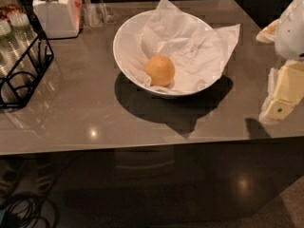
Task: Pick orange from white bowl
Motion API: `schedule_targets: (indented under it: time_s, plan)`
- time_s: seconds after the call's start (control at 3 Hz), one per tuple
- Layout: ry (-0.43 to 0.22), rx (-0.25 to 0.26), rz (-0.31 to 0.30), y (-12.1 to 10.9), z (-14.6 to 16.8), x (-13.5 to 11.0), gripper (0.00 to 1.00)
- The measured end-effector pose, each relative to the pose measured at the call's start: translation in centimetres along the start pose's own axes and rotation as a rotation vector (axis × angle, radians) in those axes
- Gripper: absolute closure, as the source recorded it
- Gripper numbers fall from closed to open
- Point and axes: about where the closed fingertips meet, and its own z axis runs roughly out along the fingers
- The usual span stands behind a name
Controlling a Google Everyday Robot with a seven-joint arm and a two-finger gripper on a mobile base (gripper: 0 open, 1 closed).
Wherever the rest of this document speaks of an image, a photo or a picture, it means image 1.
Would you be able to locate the black wire rack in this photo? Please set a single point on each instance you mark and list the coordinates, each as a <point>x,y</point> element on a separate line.
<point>15,94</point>

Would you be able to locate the white napkin box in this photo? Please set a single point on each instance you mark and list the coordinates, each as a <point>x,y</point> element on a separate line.
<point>59,18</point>

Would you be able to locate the clear drinking glass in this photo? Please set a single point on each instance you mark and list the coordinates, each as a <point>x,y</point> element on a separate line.
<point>24,34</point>
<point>10,52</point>

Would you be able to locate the white ceramic bowl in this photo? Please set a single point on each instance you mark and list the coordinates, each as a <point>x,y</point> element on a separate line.
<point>126,51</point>

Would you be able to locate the orange fruit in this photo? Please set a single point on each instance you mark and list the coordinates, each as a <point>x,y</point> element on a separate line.
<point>161,70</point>

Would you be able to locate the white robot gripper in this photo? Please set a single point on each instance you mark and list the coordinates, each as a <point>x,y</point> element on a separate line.
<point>291,32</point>

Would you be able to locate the clear acrylic stand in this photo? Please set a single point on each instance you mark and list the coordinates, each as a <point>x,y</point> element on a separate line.
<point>97,14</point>

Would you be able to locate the white crumpled paper sheet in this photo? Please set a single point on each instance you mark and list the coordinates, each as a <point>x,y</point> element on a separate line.
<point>186,48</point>

